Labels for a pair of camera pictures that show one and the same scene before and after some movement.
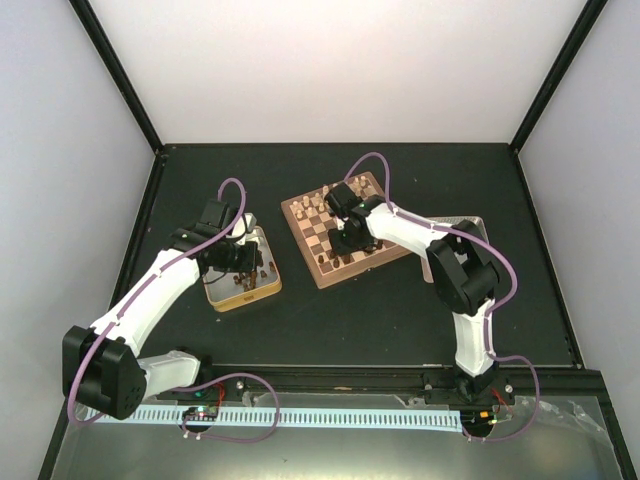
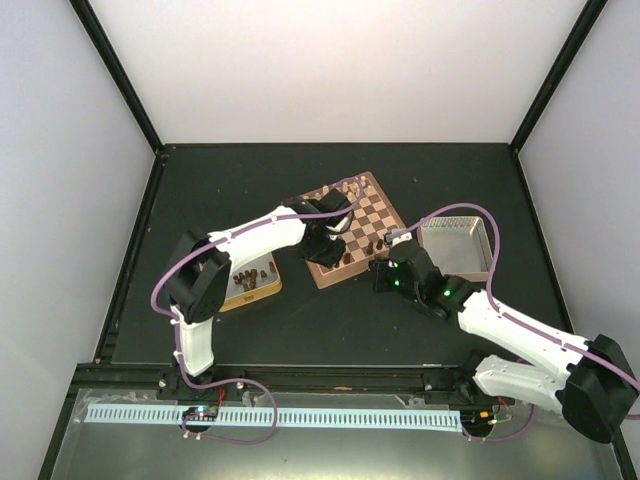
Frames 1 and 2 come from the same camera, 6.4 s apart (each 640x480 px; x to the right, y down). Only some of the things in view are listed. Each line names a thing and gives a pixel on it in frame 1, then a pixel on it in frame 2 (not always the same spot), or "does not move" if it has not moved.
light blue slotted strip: x=346 y=418 does not move
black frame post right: x=558 y=72 does not move
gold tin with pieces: x=228 y=290 does not move
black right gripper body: x=349 y=243 → x=382 y=284
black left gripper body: x=236 y=262 → x=322 y=252
